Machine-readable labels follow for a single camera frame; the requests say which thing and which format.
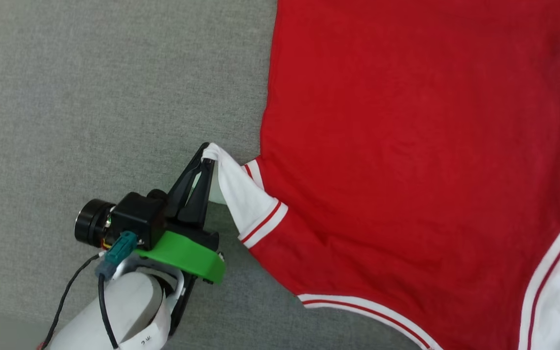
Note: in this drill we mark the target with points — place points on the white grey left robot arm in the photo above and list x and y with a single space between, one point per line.
129 306

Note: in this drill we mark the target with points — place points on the grey fabric sofa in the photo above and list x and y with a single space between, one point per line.
90 97

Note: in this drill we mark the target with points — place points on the red garment with white sleeves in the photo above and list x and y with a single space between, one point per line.
406 146

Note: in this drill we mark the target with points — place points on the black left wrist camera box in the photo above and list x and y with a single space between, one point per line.
139 216

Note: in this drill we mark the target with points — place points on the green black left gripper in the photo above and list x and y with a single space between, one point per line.
187 255

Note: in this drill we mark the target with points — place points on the black cylindrical left gripper motor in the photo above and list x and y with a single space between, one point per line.
90 221

